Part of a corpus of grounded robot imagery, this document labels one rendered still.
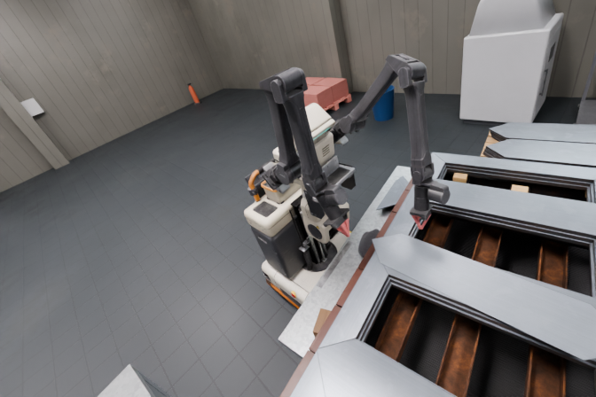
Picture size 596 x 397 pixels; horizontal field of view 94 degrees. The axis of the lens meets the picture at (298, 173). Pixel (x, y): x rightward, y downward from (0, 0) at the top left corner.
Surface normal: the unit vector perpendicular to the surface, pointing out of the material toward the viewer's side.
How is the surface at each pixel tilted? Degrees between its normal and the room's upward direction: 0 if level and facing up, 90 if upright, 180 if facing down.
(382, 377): 0
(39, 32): 90
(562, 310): 0
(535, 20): 90
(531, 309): 0
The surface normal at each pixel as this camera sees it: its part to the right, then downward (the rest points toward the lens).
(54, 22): 0.69, 0.22
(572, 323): -0.26, -0.81
